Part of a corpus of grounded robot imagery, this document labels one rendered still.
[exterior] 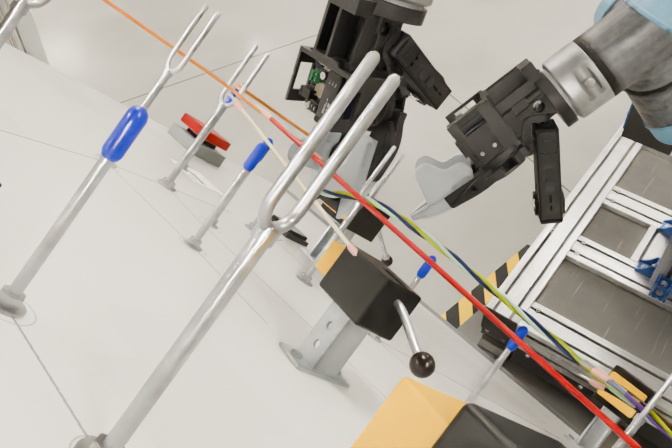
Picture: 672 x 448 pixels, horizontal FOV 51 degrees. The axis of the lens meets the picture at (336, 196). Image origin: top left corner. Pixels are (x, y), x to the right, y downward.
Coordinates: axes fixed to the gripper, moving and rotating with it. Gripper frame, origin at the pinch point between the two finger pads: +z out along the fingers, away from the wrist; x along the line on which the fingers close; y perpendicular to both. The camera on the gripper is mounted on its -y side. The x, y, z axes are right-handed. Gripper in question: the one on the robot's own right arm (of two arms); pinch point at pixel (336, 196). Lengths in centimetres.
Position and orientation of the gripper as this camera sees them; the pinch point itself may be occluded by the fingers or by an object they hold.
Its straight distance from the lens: 69.8
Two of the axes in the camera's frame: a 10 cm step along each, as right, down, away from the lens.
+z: -3.1, 8.7, 3.9
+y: -7.3, 0.5, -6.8
